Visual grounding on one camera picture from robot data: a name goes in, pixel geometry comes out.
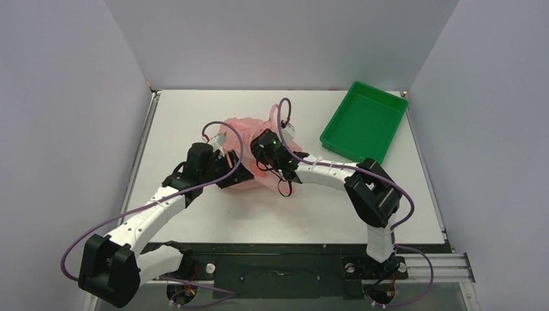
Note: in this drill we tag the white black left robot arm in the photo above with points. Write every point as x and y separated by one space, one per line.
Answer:
116 265

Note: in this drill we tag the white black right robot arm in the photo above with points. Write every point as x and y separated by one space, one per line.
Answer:
373 198

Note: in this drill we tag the green plastic tray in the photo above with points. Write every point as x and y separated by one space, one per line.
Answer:
364 124

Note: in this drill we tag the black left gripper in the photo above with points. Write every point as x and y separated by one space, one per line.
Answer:
240 175

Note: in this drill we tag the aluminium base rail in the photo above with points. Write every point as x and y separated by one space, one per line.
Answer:
230 269

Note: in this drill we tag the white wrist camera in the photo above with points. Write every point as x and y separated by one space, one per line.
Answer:
288 131
218 141

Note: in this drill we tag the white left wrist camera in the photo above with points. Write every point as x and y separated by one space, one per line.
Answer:
218 141

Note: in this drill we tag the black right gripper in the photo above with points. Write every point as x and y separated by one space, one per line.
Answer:
261 147

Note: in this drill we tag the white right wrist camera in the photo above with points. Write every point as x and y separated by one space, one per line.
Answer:
288 131

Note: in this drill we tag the pink plastic bag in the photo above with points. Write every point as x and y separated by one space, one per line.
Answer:
250 128

